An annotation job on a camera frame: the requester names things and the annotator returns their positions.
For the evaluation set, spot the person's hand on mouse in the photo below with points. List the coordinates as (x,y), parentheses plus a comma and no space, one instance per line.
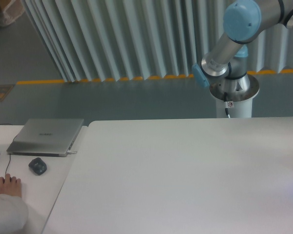
(10,185)

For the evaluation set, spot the white sleeved forearm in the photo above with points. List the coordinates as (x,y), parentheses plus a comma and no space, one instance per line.
(13,214)

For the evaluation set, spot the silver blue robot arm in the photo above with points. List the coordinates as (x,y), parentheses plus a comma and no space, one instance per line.
(243,21)

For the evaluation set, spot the dark earbuds case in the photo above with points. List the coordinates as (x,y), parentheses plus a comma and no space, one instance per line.
(38,166)

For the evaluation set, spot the silver closed laptop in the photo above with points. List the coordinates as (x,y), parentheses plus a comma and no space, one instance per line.
(46,137)

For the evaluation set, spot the white laptop plug connector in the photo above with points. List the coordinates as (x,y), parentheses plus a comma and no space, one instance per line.
(71,152)

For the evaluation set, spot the white folding partition screen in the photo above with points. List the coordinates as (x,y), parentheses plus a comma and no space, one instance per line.
(103,39)

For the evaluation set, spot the clear plastic bag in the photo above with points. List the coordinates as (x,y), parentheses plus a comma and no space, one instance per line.
(10,11)

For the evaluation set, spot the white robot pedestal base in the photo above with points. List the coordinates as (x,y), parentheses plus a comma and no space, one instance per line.
(233,97)

